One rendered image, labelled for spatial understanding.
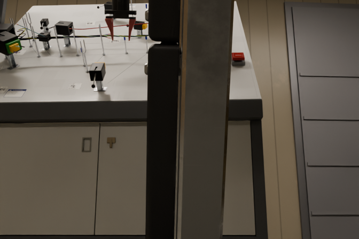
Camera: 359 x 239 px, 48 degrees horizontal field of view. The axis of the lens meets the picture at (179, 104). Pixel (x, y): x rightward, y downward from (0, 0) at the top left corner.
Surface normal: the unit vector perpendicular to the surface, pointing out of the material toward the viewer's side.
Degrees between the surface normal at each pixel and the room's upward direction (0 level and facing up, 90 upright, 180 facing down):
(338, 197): 90
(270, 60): 90
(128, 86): 49
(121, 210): 90
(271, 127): 90
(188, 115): 115
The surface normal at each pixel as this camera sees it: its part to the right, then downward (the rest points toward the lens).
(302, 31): 0.07, -0.26
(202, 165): 0.06, 0.18
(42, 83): -0.04, -0.83
